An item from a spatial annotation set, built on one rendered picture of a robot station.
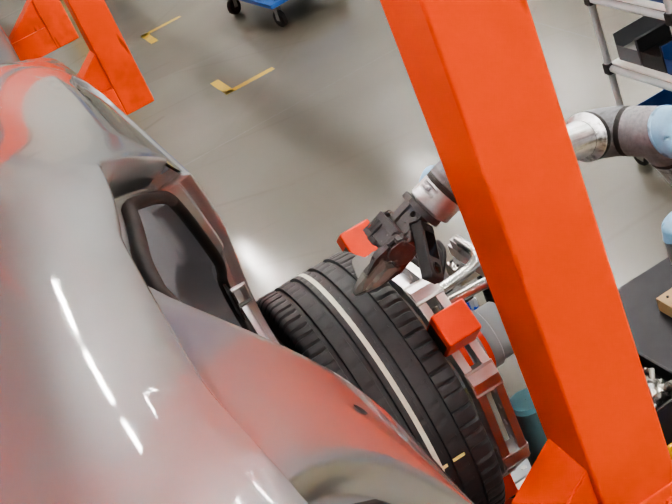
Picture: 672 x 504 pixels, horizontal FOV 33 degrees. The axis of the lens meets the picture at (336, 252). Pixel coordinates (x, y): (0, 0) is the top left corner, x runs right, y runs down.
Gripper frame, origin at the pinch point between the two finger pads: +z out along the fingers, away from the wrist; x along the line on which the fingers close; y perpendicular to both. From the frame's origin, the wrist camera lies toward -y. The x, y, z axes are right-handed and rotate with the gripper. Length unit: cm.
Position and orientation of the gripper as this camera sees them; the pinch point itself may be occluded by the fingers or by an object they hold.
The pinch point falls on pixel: (361, 292)
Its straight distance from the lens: 218.4
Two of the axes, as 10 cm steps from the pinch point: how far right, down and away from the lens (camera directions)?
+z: -6.7, 7.2, 2.0
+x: -5.5, -2.8, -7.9
